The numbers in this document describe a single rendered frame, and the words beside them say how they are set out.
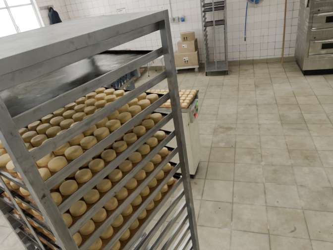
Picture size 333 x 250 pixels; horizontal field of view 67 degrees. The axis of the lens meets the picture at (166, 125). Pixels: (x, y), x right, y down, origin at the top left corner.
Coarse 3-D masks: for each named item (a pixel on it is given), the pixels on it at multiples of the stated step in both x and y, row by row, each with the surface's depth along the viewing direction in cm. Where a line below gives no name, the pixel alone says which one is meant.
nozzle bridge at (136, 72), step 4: (132, 72) 285; (136, 72) 284; (124, 76) 273; (128, 76) 281; (132, 76) 282; (136, 76) 286; (116, 80) 259; (128, 80) 272; (132, 80) 293; (108, 84) 231; (112, 84) 252; (116, 84) 259; (120, 84) 264; (124, 84) 264; (132, 84) 295; (120, 88) 257; (128, 88) 300; (132, 88) 298
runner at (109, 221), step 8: (176, 152) 115; (168, 160) 110; (160, 168) 105; (152, 176) 101; (144, 184) 98; (136, 192) 94; (128, 200) 91; (120, 208) 88; (112, 216) 85; (104, 224) 82; (96, 232) 80; (88, 240) 78; (80, 248) 75; (88, 248) 78
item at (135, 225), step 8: (168, 184) 122; (160, 192) 116; (152, 200) 113; (160, 200) 115; (152, 208) 111; (144, 216) 107; (136, 224) 103; (128, 232) 100; (120, 240) 100; (128, 240) 99; (112, 248) 95; (120, 248) 96
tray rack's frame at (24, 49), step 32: (32, 32) 85; (64, 32) 70; (96, 32) 64; (0, 64) 47; (32, 64) 52; (0, 96) 48; (0, 128) 49; (32, 160) 55; (32, 192) 58; (64, 224) 65
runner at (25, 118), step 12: (144, 60) 85; (108, 72) 73; (120, 72) 77; (84, 84) 67; (96, 84) 70; (60, 96) 62; (72, 96) 64; (36, 108) 57; (48, 108) 60; (24, 120) 55; (36, 120) 58
